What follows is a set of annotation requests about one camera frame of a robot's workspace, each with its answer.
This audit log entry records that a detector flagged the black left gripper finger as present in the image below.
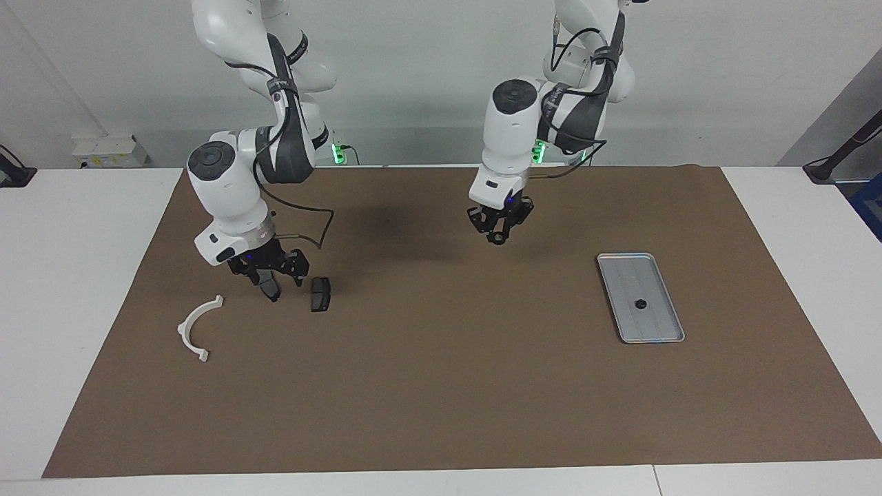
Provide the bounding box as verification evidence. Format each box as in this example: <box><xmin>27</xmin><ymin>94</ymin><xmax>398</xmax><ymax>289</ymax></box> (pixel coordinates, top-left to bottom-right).
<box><xmin>501</xmin><ymin>205</ymin><xmax>535</xmax><ymax>244</ymax></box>
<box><xmin>468</xmin><ymin>209</ymin><xmax>499</xmax><ymax>244</ymax></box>

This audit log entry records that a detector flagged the silver metal tray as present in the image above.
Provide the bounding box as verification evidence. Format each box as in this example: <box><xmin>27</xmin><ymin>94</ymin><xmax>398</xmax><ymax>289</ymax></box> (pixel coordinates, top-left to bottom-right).
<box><xmin>596</xmin><ymin>252</ymin><xmax>686</xmax><ymax>344</ymax></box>

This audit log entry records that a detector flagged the brown table mat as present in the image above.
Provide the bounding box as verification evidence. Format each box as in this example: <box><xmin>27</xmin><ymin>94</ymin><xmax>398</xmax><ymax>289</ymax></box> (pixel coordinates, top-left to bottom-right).
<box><xmin>41</xmin><ymin>164</ymin><xmax>882</xmax><ymax>479</ymax></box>

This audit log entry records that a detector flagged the white box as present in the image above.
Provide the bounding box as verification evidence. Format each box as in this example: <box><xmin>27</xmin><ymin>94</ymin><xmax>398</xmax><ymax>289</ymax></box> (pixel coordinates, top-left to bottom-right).
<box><xmin>72</xmin><ymin>134</ymin><xmax>148</xmax><ymax>170</ymax></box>

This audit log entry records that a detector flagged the black stand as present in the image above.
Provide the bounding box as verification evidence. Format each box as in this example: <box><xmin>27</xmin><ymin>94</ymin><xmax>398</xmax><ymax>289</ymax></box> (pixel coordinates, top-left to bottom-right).
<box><xmin>0</xmin><ymin>145</ymin><xmax>37</xmax><ymax>188</ymax></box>
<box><xmin>803</xmin><ymin>109</ymin><xmax>882</xmax><ymax>185</ymax></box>

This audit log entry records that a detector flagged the blue object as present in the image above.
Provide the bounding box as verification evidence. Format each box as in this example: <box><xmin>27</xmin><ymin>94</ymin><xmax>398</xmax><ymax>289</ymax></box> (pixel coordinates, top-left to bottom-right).
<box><xmin>849</xmin><ymin>172</ymin><xmax>882</xmax><ymax>243</ymax></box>

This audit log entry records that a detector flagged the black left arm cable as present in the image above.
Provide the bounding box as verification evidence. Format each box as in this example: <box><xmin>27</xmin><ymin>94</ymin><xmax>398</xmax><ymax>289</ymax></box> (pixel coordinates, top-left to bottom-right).
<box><xmin>527</xmin><ymin>14</ymin><xmax>626</xmax><ymax>181</ymax></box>

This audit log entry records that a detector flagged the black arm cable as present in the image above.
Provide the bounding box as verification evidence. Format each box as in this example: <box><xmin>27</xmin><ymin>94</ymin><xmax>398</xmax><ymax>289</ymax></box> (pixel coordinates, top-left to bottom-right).
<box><xmin>527</xmin><ymin>14</ymin><xmax>626</xmax><ymax>181</ymax></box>
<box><xmin>224</xmin><ymin>61</ymin><xmax>336</xmax><ymax>247</ymax></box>

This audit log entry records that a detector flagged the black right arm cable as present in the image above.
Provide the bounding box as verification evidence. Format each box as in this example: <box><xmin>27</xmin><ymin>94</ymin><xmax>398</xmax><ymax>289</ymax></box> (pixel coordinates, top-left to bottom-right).
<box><xmin>224</xmin><ymin>61</ymin><xmax>336</xmax><ymax>247</ymax></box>

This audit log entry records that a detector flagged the white semicircular bracket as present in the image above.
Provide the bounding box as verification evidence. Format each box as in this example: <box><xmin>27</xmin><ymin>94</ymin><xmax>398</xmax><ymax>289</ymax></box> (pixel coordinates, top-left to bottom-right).
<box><xmin>177</xmin><ymin>295</ymin><xmax>225</xmax><ymax>363</ymax></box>

